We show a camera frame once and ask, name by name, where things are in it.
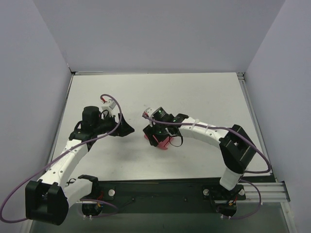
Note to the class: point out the aluminium table frame rail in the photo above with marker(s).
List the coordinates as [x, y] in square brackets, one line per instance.
[242, 82]

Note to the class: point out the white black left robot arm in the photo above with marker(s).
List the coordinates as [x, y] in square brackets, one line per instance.
[49, 198]

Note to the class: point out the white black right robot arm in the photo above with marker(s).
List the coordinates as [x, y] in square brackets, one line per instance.
[232, 142]

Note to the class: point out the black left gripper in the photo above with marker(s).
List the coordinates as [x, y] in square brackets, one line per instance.
[118, 127]

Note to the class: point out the aluminium front crossbar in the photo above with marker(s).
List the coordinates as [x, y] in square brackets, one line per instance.
[270, 192]

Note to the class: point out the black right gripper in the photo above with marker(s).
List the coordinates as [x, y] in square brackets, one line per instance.
[150, 134]

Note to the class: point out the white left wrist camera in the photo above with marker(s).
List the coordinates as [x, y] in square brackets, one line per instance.
[108, 106]

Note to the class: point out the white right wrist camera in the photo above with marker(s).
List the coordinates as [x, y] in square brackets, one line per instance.
[148, 112]

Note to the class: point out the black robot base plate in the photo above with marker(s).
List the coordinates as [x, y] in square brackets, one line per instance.
[168, 196]

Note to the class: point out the pink paper box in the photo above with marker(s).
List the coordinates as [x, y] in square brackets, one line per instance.
[163, 145]

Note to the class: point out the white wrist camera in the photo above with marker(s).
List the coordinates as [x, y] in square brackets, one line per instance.
[108, 106]
[148, 112]

